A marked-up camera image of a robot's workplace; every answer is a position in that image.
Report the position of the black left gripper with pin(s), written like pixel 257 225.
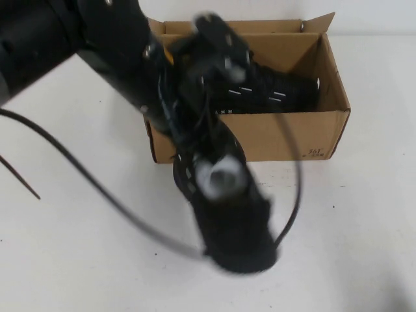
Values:
pixel 191 81

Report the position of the black mesh sneaker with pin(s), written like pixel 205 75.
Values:
pixel 237 224

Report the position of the white paper shoe stuffing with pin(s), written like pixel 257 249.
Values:
pixel 219 177

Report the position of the black socks in box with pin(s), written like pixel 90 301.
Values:
pixel 286 87

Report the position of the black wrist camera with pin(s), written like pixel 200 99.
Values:
pixel 221 39

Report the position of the brown cardboard shoe box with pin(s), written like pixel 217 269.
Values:
pixel 292 139

